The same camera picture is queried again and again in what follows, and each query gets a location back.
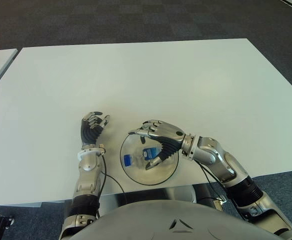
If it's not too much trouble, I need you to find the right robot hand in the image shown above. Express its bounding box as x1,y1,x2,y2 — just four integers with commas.
127,119,186,171

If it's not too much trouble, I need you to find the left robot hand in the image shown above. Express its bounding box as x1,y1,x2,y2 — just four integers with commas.
80,110,111,149

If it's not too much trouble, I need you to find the clear water bottle blue cap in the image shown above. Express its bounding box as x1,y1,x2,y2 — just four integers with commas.
123,147,163,170

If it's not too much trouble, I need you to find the white plate black rim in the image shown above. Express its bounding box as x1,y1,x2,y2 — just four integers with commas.
119,131,179,186

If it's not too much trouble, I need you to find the grey robot torso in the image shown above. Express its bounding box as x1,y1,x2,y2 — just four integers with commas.
69,199,292,240

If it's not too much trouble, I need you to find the black metal stand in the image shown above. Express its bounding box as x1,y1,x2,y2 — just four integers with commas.
0,213,14,240

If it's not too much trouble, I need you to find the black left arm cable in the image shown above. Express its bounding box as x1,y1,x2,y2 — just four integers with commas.
95,149,126,217

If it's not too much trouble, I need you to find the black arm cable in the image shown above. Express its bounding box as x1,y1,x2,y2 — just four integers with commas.
197,161,227,204
95,149,126,217

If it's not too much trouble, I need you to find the white round pedestal base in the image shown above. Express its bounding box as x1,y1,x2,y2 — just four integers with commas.
165,186,196,204

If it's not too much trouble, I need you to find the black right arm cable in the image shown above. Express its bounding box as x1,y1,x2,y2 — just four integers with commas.
197,161,227,204

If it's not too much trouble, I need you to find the small metal bracket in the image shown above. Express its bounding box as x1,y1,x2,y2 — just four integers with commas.
212,198,225,211

